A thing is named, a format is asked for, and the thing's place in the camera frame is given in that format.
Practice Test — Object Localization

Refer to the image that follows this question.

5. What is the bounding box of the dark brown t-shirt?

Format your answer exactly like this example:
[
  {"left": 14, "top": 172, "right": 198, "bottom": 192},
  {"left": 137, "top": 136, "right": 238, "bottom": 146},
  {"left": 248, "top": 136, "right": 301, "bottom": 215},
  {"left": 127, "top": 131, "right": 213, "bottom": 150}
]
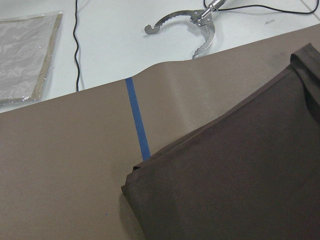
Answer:
[{"left": 122, "top": 44, "right": 320, "bottom": 240}]

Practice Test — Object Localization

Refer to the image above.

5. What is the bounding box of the brown paper table cover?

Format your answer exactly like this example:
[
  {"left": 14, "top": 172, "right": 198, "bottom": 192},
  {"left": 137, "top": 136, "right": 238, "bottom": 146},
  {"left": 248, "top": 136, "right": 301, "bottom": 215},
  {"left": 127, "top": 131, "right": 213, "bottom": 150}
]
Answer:
[{"left": 0, "top": 25, "right": 320, "bottom": 240}]

